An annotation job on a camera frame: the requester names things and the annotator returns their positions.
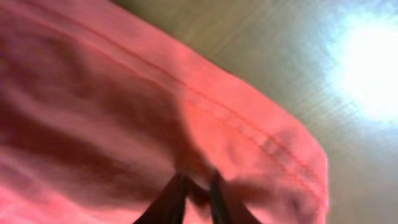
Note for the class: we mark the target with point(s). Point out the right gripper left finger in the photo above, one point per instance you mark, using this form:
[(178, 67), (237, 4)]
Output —
[(169, 206)]

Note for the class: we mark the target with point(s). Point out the orange soccer t-shirt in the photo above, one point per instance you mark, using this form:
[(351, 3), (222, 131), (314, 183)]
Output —
[(99, 110)]

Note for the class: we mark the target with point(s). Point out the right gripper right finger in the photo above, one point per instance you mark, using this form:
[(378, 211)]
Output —
[(226, 206)]

